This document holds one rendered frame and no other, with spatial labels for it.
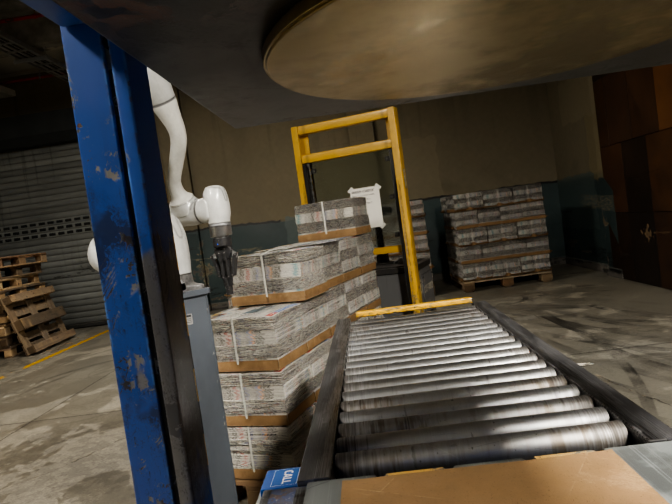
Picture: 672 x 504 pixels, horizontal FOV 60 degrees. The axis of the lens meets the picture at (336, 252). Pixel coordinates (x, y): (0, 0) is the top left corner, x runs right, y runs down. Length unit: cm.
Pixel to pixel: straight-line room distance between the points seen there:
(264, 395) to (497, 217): 581
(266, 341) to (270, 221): 714
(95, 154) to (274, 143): 875
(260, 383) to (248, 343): 17
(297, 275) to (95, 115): 187
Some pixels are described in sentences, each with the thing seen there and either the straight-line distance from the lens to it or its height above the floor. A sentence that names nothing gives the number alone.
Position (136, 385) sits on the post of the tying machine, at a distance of 82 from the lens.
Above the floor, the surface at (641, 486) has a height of 80.
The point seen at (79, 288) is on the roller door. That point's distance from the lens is 1045.
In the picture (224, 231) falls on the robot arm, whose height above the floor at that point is 118.
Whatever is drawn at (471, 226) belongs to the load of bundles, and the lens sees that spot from 778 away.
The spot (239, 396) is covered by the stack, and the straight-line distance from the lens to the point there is 252.
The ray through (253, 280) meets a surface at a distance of 269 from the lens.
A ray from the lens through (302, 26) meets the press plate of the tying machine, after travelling 38.
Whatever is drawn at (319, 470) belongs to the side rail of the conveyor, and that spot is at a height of 80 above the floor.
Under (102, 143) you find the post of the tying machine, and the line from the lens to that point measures 81.
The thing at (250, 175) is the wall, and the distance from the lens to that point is 954.
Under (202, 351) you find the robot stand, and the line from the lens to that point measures 206.
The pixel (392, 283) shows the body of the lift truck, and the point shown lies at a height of 68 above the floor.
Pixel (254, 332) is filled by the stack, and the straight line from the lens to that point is 240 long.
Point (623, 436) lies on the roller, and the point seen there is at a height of 79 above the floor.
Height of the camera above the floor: 116
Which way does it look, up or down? 3 degrees down
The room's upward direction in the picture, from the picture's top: 8 degrees counter-clockwise
